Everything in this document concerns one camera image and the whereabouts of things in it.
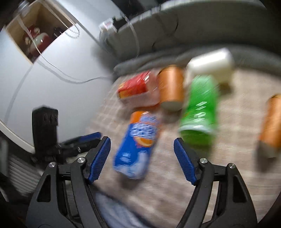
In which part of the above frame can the blue orange Arctic Ocean cup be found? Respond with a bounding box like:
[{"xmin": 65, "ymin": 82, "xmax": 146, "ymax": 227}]
[{"xmin": 113, "ymin": 111, "xmax": 159, "ymax": 180}]

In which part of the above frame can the small orange paper cup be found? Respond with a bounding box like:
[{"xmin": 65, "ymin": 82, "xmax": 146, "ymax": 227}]
[{"xmin": 259, "ymin": 94, "xmax": 280, "ymax": 158}]

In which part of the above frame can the red orange cut bottle cup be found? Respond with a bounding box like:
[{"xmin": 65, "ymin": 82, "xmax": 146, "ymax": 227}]
[{"xmin": 117, "ymin": 70, "xmax": 160, "ymax": 109}]

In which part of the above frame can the green tea cut bottle cup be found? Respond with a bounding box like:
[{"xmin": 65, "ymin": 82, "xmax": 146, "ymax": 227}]
[{"xmin": 179, "ymin": 75, "xmax": 219, "ymax": 147}]

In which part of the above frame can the brown paper cup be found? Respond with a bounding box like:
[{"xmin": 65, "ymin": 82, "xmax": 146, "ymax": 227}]
[{"xmin": 157, "ymin": 65, "xmax": 184, "ymax": 112}]

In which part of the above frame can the white plastic cup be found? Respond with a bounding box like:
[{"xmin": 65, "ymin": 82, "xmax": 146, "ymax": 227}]
[{"xmin": 185, "ymin": 48, "xmax": 234, "ymax": 84}]

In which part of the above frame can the plaid beige cushion cover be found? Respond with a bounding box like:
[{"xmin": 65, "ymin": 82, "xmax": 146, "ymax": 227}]
[{"xmin": 88, "ymin": 69, "xmax": 280, "ymax": 227}]

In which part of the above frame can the cardboard box with items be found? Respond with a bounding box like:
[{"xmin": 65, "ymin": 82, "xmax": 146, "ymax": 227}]
[{"xmin": 6, "ymin": 1, "xmax": 79, "ymax": 63}]

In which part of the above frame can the white power strip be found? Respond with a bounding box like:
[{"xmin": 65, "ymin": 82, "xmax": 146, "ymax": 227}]
[{"xmin": 99, "ymin": 18, "xmax": 117, "ymax": 32}]

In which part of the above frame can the grey sofa backrest cushion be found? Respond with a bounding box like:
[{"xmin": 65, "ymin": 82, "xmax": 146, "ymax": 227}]
[{"xmin": 100, "ymin": 1, "xmax": 280, "ymax": 60}]

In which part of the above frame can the grey rolled blanket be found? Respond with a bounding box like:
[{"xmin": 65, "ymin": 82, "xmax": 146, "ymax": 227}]
[{"xmin": 113, "ymin": 45, "xmax": 280, "ymax": 76}]

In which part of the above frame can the white cable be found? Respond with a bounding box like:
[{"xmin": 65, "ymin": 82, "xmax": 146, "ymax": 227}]
[{"xmin": 16, "ymin": 15, "xmax": 141, "ymax": 85}]

